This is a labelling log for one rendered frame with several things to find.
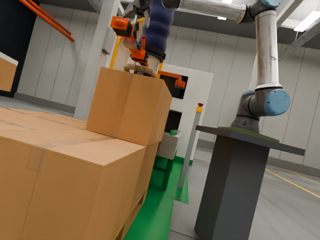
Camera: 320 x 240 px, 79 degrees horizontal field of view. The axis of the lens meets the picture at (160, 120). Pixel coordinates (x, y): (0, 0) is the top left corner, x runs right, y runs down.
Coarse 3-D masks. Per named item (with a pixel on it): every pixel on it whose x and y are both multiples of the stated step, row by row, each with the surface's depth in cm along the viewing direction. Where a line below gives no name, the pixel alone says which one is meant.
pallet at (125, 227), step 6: (144, 192) 155; (144, 198) 164; (138, 204) 155; (132, 210) 119; (138, 210) 145; (132, 216) 135; (126, 222) 108; (120, 228) 96; (126, 228) 112; (120, 234) 105
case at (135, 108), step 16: (112, 80) 117; (128, 80) 116; (144, 80) 114; (160, 80) 113; (96, 96) 118; (112, 96) 117; (128, 96) 115; (144, 96) 114; (160, 96) 115; (96, 112) 118; (112, 112) 116; (128, 112) 115; (144, 112) 113; (160, 112) 130; (96, 128) 117; (112, 128) 116; (128, 128) 114; (144, 128) 113; (160, 128) 147; (144, 144) 112
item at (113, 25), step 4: (116, 16) 84; (112, 20) 84; (128, 20) 84; (112, 24) 84; (128, 24) 85; (112, 28) 85; (116, 28) 84; (120, 28) 84; (124, 28) 84; (128, 28) 86; (132, 28) 91; (116, 32) 89; (120, 32) 88; (124, 32) 87; (128, 32) 87; (120, 36) 92; (124, 36) 91; (128, 36) 90
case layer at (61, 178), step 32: (0, 128) 67; (32, 128) 81; (64, 128) 104; (0, 160) 58; (32, 160) 56; (64, 160) 55; (96, 160) 56; (128, 160) 79; (0, 192) 57; (32, 192) 56; (64, 192) 55; (96, 192) 53; (128, 192) 94; (0, 224) 57; (32, 224) 55; (64, 224) 54; (96, 224) 59
